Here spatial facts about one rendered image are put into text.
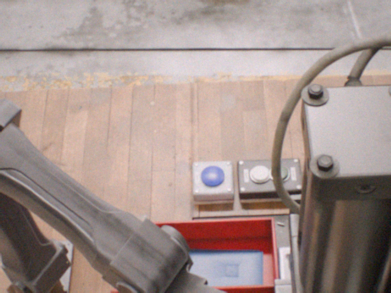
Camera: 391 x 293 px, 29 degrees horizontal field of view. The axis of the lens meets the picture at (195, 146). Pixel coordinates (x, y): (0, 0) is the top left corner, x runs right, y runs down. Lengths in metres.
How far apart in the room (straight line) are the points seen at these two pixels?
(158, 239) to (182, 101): 0.63
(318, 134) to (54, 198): 0.33
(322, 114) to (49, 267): 0.58
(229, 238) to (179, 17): 1.74
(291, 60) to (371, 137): 2.13
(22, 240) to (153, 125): 0.46
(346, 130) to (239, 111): 0.81
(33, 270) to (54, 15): 2.01
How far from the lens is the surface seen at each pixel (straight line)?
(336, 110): 0.61
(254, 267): 1.21
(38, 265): 1.07
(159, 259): 0.81
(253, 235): 1.23
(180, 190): 1.30
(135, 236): 0.81
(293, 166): 1.29
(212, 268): 1.21
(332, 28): 2.84
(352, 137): 0.59
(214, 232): 1.22
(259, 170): 1.27
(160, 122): 1.39
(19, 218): 0.99
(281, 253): 0.96
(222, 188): 1.26
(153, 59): 2.74
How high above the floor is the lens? 1.98
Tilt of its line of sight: 53 degrees down
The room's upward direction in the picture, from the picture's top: 6 degrees counter-clockwise
